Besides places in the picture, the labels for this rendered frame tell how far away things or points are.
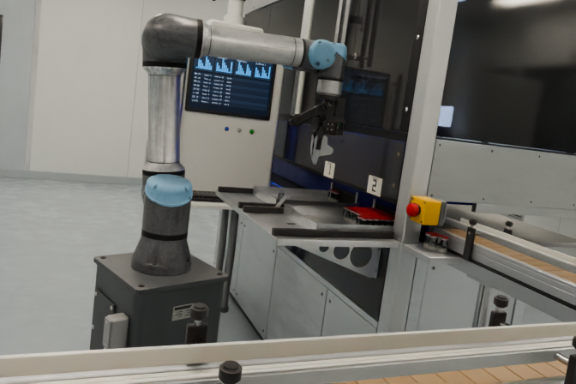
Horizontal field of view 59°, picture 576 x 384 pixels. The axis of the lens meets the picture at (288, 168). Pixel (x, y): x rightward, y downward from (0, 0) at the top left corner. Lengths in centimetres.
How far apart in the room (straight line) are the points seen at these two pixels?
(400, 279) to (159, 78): 92
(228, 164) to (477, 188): 115
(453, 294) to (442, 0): 91
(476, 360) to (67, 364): 46
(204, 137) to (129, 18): 467
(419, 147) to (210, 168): 111
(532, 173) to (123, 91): 564
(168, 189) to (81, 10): 568
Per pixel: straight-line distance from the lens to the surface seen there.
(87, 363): 58
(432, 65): 156
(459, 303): 181
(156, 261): 132
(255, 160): 240
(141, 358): 58
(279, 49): 133
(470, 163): 168
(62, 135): 684
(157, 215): 129
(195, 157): 232
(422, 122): 155
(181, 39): 128
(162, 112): 140
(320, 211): 178
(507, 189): 181
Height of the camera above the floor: 123
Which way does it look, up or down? 7 degrees down
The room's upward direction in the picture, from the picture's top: 7 degrees clockwise
